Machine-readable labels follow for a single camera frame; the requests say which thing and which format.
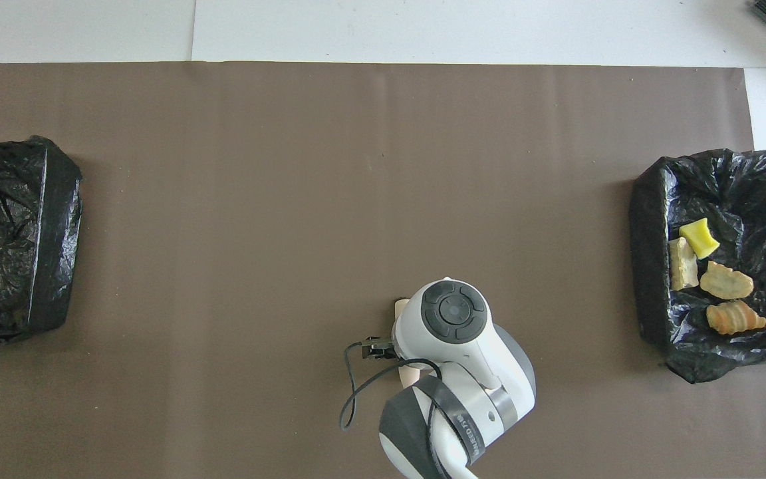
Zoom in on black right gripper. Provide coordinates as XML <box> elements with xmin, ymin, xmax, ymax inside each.
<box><xmin>362</xmin><ymin>337</ymin><xmax>398</xmax><ymax>361</ymax></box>

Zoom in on beige brush black bristles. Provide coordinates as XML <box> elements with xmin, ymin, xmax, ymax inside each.
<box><xmin>394</xmin><ymin>299</ymin><xmax>424</xmax><ymax>387</ymax></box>

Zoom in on pale yellowish foam chunk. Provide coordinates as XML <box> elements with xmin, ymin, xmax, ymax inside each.
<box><xmin>700</xmin><ymin>261</ymin><xmax>755</xmax><ymax>301</ymax></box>
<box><xmin>669</xmin><ymin>238</ymin><xmax>700</xmax><ymax>291</ymax></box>
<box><xmin>706</xmin><ymin>300</ymin><xmax>766</xmax><ymax>336</ymax></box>

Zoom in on yellow sponge piece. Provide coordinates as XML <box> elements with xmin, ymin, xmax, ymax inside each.
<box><xmin>679</xmin><ymin>218</ymin><xmax>721</xmax><ymax>260</ymax></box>

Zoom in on flat taut black bag bin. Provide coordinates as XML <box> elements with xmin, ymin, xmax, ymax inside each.
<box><xmin>0</xmin><ymin>136</ymin><xmax>84</xmax><ymax>344</ymax></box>

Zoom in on crumpled open black bag bin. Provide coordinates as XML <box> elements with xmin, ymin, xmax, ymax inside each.
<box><xmin>628</xmin><ymin>148</ymin><xmax>766</xmax><ymax>385</ymax></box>

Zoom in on brown table mat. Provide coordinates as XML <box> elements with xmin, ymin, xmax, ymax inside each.
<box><xmin>0</xmin><ymin>62</ymin><xmax>766</xmax><ymax>479</ymax></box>

